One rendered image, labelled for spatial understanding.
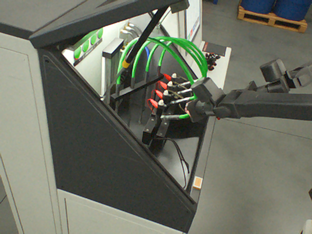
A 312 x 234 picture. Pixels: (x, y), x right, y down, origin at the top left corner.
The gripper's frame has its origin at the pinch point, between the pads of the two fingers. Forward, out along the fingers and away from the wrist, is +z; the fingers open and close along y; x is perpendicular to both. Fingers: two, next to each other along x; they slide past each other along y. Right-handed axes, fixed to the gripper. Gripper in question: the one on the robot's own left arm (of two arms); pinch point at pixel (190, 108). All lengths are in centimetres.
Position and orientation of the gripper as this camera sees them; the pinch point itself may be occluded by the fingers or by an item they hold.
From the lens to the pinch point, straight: 108.2
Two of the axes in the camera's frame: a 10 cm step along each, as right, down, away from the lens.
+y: -8.5, 4.1, -3.3
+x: 3.9, 9.1, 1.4
